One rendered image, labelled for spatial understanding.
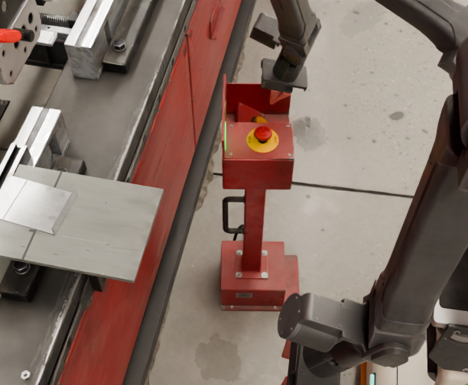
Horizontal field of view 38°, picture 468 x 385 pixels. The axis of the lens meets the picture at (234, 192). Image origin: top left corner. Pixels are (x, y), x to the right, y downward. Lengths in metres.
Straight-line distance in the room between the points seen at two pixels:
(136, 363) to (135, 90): 0.88
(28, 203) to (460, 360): 0.75
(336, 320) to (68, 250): 0.49
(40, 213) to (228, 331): 1.07
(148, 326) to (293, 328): 1.31
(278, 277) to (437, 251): 1.45
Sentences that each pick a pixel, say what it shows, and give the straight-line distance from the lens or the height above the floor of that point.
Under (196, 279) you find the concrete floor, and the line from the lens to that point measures 2.19.
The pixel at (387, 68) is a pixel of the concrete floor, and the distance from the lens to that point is 2.83.
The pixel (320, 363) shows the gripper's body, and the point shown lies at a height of 1.11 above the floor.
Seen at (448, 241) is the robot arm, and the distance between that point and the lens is 0.61.
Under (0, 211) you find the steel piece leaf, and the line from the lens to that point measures 1.19.
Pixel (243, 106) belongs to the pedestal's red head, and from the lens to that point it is 1.62.
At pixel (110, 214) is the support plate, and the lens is 1.14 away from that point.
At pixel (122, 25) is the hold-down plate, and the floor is 0.90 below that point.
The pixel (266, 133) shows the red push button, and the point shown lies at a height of 0.81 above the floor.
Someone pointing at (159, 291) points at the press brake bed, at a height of 0.05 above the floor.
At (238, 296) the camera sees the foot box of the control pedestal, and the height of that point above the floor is 0.08.
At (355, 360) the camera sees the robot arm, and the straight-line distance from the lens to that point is 0.85.
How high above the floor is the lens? 1.94
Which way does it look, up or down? 55 degrees down
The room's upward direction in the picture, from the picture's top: straight up
